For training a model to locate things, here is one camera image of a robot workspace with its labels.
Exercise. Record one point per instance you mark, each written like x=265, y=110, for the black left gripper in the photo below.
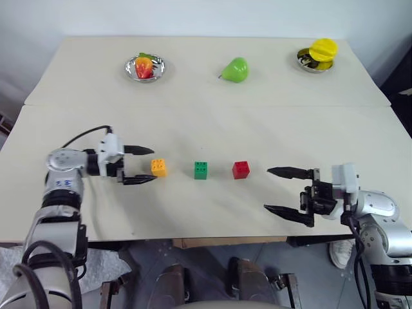
x=118, y=170

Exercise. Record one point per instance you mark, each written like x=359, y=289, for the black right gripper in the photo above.
x=320, y=196

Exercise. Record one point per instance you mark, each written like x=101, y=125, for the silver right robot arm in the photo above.
x=381, y=209

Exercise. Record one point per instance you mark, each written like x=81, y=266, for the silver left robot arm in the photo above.
x=61, y=180

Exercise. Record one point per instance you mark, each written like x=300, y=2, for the yellow toy brick cube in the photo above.
x=159, y=168

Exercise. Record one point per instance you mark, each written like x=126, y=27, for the red toy brick cube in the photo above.
x=240, y=170

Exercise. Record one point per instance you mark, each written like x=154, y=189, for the green toy brick cube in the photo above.
x=201, y=170

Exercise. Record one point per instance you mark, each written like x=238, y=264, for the white sneaker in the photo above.
x=340, y=254

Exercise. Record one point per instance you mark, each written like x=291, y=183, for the brown cardboard box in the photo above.
x=225, y=242

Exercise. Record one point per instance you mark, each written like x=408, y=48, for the dark rounded shape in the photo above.
x=249, y=280
x=170, y=283

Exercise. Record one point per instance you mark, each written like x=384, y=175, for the brown metal stand leg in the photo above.
x=109, y=293
x=291, y=289

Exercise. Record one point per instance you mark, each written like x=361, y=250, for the red toy strawberry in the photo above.
x=144, y=67

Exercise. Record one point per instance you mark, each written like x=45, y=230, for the shiny steel bowl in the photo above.
x=310, y=66
x=160, y=69

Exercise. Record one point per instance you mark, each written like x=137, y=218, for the green toy pear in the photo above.
x=236, y=71

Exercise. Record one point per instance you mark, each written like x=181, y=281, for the yellow toy fruit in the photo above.
x=325, y=49

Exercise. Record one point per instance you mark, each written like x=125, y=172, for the dark furniture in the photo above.
x=397, y=74

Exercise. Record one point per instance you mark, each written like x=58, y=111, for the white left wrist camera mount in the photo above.
x=111, y=146

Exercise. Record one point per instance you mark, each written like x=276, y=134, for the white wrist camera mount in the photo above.
x=111, y=146
x=344, y=180

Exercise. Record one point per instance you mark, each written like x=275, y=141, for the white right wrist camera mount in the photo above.
x=344, y=180

